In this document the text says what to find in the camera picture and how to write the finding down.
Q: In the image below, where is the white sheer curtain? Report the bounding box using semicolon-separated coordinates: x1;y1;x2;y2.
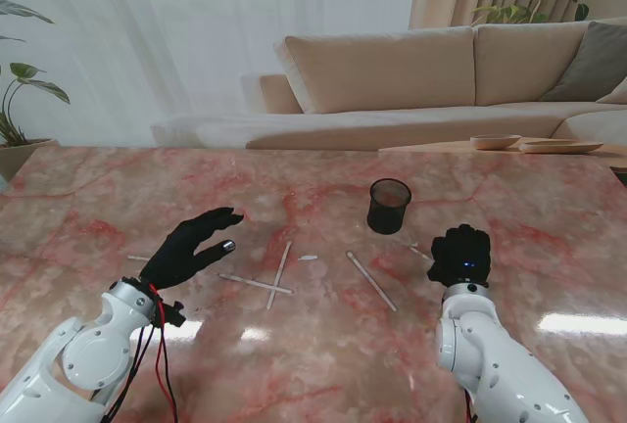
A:
0;0;423;148

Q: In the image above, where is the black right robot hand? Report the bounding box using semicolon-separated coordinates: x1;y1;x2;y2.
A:
426;224;492;290

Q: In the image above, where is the large-leaf green plant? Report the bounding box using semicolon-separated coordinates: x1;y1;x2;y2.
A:
0;0;72;146

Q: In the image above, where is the black mesh brush holder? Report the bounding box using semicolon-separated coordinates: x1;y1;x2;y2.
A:
366;177;412;236

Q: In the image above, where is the grey sofa cushion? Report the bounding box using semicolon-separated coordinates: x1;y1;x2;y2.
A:
541;21;627;103

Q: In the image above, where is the flat wooden tray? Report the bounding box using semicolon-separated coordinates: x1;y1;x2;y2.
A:
518;139;604;155

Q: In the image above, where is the red left arm cable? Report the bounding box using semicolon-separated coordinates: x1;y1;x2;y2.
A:
148;283;178;422

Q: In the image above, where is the beige plant pot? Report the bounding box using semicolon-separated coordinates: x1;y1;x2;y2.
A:
0;137;61;184

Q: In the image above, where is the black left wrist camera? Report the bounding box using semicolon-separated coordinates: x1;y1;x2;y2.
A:
159;299;188;329

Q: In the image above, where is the beige sofa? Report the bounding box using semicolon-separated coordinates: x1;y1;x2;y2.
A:
150;16;627;152

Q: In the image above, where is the wooden bowl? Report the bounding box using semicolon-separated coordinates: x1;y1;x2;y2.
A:
469;133;523;152

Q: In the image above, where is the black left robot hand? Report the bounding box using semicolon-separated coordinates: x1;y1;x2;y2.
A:
139;206;245;292

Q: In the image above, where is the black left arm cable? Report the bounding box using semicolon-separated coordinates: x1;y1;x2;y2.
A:
105;322;154;423

